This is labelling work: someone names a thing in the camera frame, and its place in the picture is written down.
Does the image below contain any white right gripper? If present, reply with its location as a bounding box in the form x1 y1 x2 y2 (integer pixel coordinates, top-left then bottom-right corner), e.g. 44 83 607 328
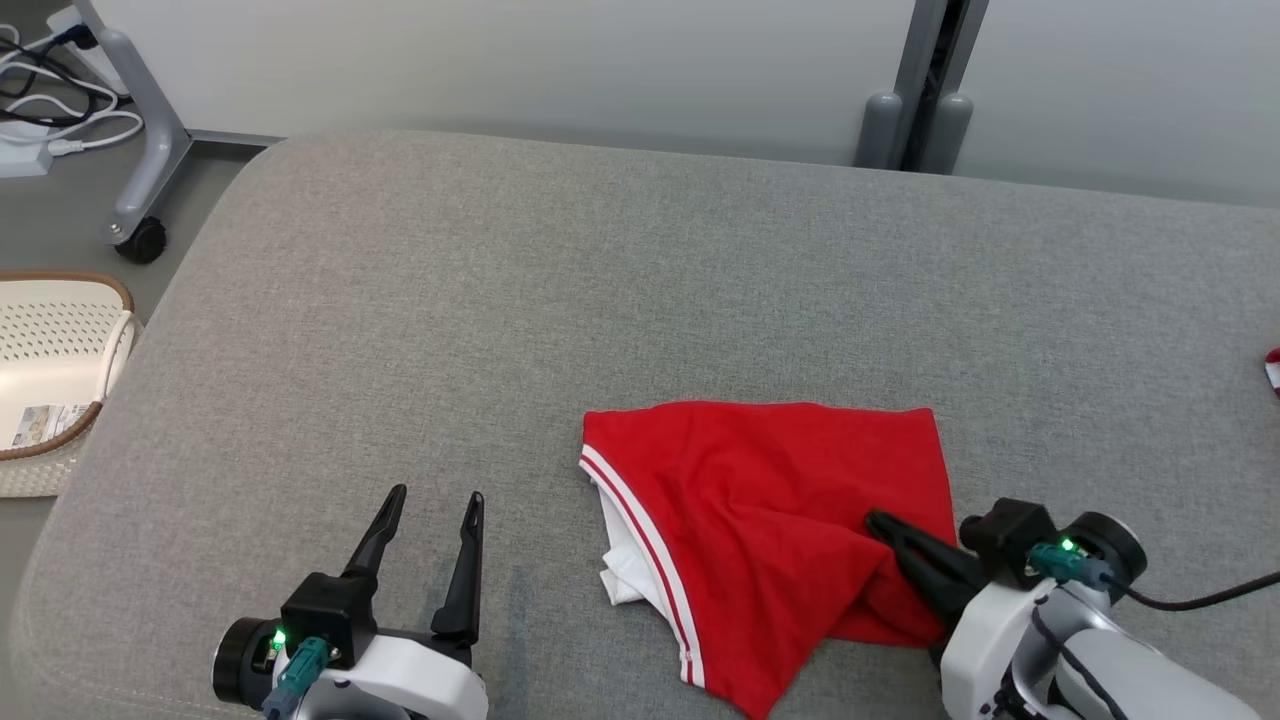
865 510 1061 720

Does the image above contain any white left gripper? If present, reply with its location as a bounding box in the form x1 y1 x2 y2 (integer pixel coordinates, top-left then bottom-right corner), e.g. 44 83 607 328
290 484 489 720

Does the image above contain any red jersey with white sleeves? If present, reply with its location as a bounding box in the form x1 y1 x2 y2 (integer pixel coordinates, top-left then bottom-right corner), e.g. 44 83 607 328
580 402 958 720

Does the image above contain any black caster wheel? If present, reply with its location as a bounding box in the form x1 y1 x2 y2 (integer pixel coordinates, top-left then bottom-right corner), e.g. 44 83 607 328
115 217 168 265

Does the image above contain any cream laundry basket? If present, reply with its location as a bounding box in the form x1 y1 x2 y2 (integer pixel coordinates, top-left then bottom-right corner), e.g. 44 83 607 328
0 270 144 499

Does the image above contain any grey cart leg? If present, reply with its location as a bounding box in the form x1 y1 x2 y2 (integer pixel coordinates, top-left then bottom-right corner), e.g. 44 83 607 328
75 0 193 246

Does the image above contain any white power strip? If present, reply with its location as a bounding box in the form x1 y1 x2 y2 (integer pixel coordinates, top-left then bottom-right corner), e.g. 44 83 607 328
0 120 53 179

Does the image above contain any teal right cable connector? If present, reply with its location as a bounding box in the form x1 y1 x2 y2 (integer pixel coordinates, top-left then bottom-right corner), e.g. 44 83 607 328
1028 540 1113 589

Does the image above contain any teal cable connector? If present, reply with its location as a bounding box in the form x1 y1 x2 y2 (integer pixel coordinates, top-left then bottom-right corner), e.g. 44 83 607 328
1028 540 1113 589
262 638 333 719

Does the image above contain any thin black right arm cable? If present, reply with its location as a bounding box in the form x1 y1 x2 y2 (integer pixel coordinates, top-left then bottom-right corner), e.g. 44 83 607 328
1030 600 1131 720

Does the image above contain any teal left cable connector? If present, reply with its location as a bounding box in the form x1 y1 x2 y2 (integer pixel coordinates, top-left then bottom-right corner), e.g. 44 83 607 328
262 638 333 719

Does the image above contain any black right camera cable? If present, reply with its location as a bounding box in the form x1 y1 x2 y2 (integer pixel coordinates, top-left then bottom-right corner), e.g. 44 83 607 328
1105 570 1280 613

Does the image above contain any grey cylinder post foot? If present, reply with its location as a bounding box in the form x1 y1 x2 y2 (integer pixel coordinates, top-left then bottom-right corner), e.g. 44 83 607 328
856 92 906 169
920 93 974 176

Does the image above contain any grey partition post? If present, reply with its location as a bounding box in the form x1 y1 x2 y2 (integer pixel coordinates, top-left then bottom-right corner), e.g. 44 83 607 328
905 0 991 171

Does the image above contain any white floor cable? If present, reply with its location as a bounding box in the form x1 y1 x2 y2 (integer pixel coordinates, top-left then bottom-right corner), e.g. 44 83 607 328
0 60 146 161

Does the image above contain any black floor cable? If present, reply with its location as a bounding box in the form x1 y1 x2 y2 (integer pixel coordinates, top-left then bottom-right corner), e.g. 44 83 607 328
0 25 101 126

